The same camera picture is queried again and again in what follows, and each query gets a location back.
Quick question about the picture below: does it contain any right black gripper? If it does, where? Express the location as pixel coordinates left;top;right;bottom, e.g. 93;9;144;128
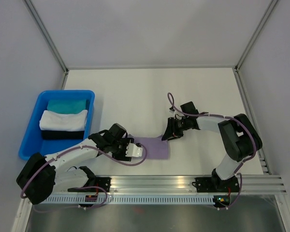
161;116;189;141

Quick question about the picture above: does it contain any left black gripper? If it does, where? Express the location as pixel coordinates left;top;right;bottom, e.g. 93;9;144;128
110;138;134;162

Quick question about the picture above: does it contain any purple t-shirt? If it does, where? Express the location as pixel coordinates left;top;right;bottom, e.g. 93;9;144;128
128;134;170;160

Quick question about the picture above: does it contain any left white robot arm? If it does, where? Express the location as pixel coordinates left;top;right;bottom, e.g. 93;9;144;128
16;123;143;204

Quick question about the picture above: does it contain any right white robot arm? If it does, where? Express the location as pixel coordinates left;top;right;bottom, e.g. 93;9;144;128
162;102;262;191

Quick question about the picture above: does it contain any teal rolled t-shirt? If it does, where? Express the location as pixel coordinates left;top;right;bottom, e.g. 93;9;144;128
47;99;87;114

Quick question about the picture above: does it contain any black rolled t-shirt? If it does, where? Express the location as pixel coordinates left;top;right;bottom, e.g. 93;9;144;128
41;130;85;140

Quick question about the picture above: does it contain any white rolled t-shirt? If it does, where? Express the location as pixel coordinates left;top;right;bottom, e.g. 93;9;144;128
39;110;88;132

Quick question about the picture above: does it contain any blue plastic bin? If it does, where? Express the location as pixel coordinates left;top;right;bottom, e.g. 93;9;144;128
18;90;95;160

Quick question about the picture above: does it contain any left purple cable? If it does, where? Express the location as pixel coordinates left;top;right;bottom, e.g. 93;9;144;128
20;143;148;199

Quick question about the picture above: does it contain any purple cable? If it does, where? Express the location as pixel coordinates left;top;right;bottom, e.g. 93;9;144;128
167;92;260;208
20;143;148;199

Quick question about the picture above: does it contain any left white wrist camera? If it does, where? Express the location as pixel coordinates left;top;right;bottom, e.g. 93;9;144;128
125;143;143;158

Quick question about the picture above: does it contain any slotted white cable duct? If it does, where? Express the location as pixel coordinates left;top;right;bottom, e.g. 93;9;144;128
33;195;230;205

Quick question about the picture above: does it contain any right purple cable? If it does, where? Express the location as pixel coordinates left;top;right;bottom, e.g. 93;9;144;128
167;92;260;208

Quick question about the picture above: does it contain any aluminium rail base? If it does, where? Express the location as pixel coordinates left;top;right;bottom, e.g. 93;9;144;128
23;175;287;194

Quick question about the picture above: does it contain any left aluminium frame post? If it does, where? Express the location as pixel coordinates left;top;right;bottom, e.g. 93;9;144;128
23;0;68;73

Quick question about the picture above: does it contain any aluminium frame post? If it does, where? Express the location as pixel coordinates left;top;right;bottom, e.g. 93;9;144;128
23;0;68;73
234;0;280;72

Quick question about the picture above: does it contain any right aluminium frame post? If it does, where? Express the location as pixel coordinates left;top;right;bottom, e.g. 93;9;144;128
234;0;280;72

